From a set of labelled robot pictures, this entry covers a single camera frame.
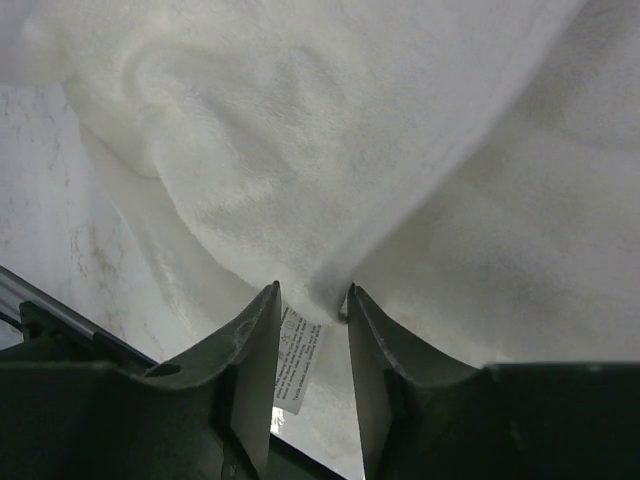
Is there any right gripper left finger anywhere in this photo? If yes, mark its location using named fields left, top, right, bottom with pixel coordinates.
left=145, top=282, right=282, bottom=479

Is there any aluminium extrusion rail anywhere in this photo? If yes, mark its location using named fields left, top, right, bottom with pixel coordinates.
left=1, top=266, right=157, bottom=374

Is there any white towel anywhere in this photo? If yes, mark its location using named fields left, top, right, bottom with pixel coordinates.
left=0, top=0, right=640, bottom=476

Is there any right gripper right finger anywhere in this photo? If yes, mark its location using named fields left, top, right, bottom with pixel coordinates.
left=347, top=285, right=485, bottom=479

